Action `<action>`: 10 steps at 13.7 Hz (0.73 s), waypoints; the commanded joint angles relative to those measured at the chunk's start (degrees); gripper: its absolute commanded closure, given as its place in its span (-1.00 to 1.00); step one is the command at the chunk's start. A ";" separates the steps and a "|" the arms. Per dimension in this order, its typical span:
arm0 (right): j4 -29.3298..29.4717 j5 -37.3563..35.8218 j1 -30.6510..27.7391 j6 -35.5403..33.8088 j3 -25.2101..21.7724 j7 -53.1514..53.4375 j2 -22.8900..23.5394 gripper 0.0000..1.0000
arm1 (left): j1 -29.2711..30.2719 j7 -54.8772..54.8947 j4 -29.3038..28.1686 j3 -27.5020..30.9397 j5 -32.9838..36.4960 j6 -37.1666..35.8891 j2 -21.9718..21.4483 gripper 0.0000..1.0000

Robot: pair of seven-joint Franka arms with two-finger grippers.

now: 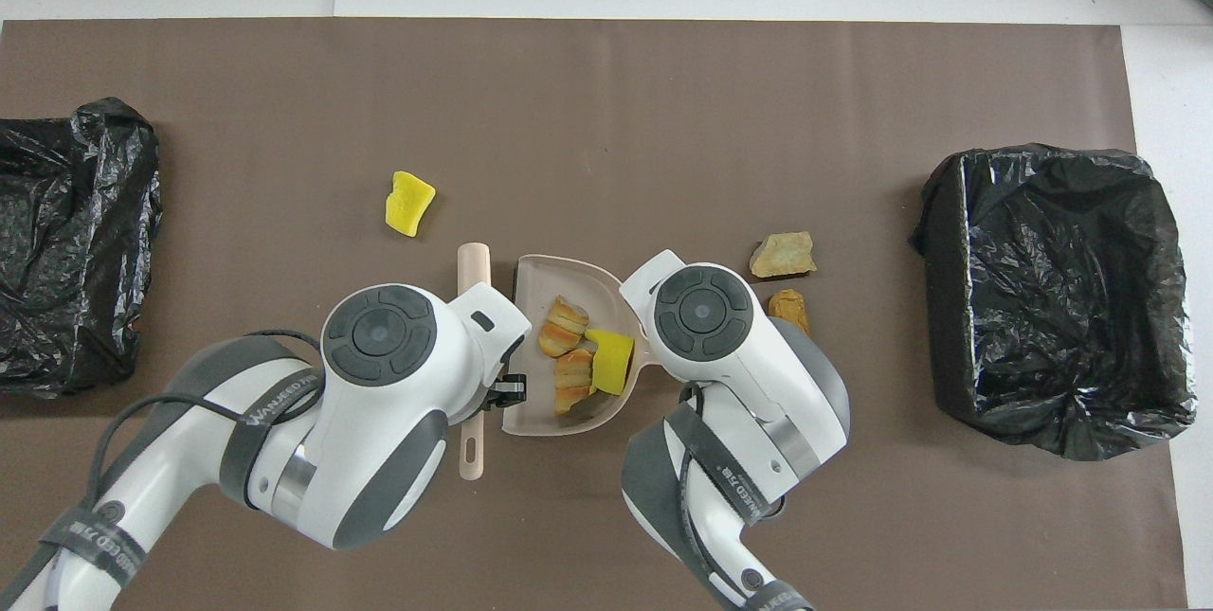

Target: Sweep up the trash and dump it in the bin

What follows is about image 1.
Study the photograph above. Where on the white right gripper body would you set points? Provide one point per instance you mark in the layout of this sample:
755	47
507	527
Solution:
649	275

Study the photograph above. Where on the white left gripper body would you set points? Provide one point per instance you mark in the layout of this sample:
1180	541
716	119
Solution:
493	322

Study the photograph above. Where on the beige plastic dustpan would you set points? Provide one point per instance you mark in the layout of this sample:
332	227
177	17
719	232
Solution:
540	403

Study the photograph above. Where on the beige hand brush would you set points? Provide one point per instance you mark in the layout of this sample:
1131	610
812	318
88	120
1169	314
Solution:
474	260

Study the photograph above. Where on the tan bread chunk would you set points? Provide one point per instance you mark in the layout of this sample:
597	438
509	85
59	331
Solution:
564	327

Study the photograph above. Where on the yellow sponge piece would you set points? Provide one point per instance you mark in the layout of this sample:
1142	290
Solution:
611	363
407	204

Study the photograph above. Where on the pale tan stone chunk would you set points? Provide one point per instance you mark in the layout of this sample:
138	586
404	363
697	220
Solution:
782	256

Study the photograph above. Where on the brown bread roll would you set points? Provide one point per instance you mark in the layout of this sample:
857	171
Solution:
787	306

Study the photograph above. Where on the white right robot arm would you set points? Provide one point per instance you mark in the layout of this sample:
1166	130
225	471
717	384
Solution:
758	384

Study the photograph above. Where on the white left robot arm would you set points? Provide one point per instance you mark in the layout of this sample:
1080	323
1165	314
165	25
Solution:
379	422

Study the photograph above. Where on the black bag lined bin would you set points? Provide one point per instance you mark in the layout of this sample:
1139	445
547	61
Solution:
1023	242
95	175

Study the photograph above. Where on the brown table mat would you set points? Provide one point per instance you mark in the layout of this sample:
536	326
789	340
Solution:
284	80

